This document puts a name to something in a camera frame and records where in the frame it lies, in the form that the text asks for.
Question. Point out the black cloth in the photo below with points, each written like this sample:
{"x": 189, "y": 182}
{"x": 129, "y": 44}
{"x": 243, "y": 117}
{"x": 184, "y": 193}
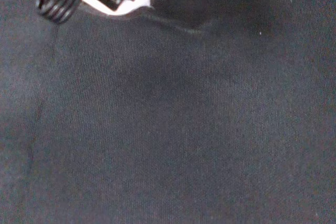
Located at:
{"x": 168, "y": 129}

